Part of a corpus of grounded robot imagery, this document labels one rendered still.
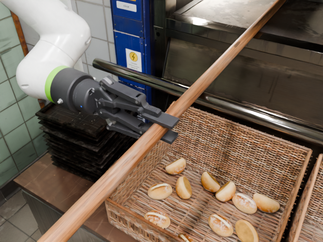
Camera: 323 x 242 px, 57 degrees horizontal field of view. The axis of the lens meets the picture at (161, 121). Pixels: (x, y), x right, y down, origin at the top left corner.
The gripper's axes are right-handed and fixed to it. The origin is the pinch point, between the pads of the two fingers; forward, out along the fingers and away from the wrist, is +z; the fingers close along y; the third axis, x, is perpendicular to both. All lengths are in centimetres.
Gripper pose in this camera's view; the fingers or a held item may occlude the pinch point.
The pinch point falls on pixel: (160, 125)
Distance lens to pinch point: 59.5
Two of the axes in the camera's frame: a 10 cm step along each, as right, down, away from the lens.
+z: 8.5, 3.4, -4.1
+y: -0.1, 7.7, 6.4
